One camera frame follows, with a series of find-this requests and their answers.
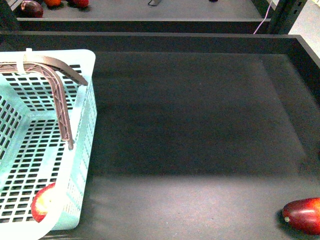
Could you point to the red apple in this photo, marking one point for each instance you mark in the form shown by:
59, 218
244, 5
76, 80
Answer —
42, 202

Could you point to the red mango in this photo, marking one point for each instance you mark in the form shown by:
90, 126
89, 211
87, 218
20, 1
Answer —
303, 215

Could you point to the metal bracket on shelf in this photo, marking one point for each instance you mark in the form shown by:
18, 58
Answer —
154, 3

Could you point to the dark purple fruit on shelf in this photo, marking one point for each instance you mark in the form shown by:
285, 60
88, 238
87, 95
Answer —
31, 9

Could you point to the red fruit on shelf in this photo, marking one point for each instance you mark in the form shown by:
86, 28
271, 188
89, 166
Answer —
81, 3

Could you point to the black shelf post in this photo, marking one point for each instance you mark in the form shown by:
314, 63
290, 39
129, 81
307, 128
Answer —
284, 16

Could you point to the light blue plastic basket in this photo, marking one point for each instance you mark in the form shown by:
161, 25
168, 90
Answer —
32, 153

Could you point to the orange fruit on shelf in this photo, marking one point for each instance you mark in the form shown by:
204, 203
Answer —
52, 3

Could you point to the brown basket handle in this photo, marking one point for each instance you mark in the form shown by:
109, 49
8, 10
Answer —
58, 94
57, 65

